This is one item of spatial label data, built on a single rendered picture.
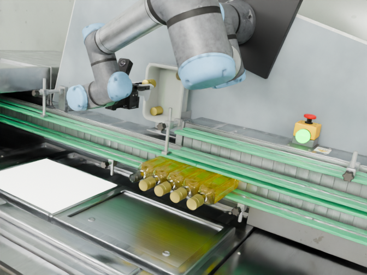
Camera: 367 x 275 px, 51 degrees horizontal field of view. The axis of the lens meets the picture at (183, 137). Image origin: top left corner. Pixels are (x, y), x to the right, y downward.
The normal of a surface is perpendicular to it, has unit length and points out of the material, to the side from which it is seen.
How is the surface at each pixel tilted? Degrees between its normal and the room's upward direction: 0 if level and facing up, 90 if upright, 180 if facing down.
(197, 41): 21
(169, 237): 90
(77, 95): 1
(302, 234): 0
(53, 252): 90
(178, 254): 90
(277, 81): 0
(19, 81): 90
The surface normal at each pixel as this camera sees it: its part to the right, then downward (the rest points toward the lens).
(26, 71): 0.85, 0.23
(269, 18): -0.55, 0.21
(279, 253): 0.10, -0.96
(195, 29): -0.12, 0.11
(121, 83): 0.82, -0.18
